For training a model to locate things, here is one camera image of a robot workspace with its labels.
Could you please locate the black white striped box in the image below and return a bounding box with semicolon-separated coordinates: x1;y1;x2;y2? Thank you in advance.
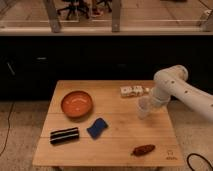
50;127;79;144

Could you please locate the white ceramic cup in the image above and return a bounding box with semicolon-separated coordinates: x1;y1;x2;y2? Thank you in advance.
137;96;151;119

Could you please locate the black cable left floor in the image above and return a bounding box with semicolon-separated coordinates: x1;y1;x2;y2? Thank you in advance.
0;101;16;158

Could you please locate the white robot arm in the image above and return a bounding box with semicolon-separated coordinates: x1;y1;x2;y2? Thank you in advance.
149;65;213;121

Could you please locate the wooden table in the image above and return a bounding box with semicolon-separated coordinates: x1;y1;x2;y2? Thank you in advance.
33;80;183;167

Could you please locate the blue sponge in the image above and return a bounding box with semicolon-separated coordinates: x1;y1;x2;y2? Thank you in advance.
87;118;108;139

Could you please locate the long wooden bench shelf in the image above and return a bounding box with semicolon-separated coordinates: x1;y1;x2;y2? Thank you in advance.
0;20;213;36

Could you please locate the black office chair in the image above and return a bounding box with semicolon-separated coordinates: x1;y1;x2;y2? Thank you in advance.
56;0;89;20

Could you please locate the black cable right floor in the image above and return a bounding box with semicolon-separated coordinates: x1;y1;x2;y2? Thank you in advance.
186;152;213;171

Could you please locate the brown sausage toy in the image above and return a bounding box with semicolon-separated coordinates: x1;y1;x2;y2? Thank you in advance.
132;144;155;156

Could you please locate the black cable floor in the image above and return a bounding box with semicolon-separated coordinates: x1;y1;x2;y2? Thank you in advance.
0;101;16;158
186;152;213;171

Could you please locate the orange bowl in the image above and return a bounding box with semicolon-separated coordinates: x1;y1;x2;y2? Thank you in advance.
61;91;93;118

